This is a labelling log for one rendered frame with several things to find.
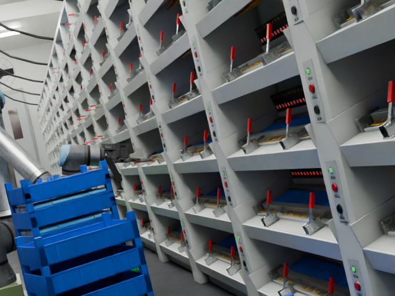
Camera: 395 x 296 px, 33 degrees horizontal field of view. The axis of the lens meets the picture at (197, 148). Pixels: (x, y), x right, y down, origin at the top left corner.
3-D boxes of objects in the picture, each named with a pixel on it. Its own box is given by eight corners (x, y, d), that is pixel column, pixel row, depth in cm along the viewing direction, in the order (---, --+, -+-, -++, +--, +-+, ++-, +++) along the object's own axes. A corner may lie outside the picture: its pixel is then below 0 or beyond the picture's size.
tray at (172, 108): (208, 108, 200) (186, 68, 199) (166, 124, 259) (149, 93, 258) (263, 77, 205) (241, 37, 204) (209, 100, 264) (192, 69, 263)
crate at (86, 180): (26, 204, 209) (20, 180, 209) (9, 206, 226) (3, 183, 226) (111, 182, 225) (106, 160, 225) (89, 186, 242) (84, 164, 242)
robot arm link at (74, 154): (57, 164, 280) (58, 141, 278) (87, 164, 283) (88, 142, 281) (59, 170, 271) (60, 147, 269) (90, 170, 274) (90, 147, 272)
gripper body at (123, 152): (130, 143, 279) (101, 143, 275) (130, 164, 278) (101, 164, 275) (127, 144, 286) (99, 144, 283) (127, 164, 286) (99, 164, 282)
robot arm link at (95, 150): (90, 165, 273) (87, 166, 282) (101, 165, 274) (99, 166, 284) (90, 144, 273) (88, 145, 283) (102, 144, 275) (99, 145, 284)
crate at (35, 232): (38, 253, 209) (32, 228, 209) (20, 251, 226) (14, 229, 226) (122, 228, 225) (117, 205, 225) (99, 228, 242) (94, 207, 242)
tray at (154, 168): (172, 173, 268) (160, 152, 267) (144, 174, 327) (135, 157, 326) (213, 149, 273) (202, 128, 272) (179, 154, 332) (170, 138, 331)
